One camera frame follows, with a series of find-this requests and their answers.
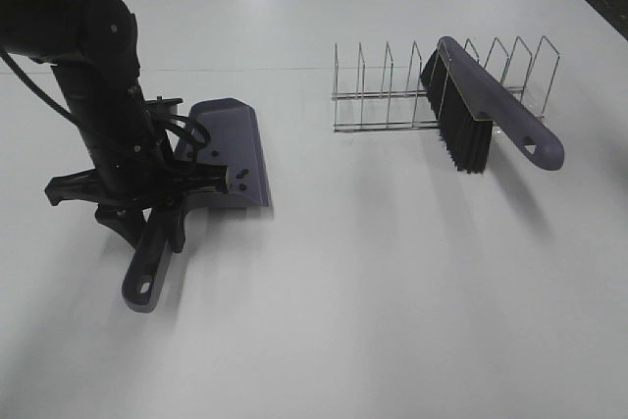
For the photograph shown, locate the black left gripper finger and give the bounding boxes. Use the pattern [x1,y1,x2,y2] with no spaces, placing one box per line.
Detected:
[94,205,146,248]
[164,195,190,253]

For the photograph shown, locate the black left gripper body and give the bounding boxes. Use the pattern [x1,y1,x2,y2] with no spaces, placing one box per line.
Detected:
[45,113,229,212]

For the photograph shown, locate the purple plastic dustpan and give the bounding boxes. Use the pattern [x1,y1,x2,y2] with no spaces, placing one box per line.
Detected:
[122,98,271,313]

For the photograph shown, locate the purple hand brush black bristles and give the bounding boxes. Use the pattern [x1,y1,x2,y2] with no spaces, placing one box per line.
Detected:
[420,36,564,174]

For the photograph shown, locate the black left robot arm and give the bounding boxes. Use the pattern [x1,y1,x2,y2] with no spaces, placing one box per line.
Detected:
[1,0,228,251]

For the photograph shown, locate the dark coffee bean pile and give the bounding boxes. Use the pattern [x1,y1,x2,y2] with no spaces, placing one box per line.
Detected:
[209,147,250,193]

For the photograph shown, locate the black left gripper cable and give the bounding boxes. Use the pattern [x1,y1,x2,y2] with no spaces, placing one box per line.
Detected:
[0,48,212,165]

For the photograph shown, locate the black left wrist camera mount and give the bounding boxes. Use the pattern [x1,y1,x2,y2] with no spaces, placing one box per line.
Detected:
[144,96,183,120]

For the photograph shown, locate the chrome wire dish rack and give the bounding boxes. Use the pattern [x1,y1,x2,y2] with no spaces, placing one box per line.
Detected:
[332,34,562,133]

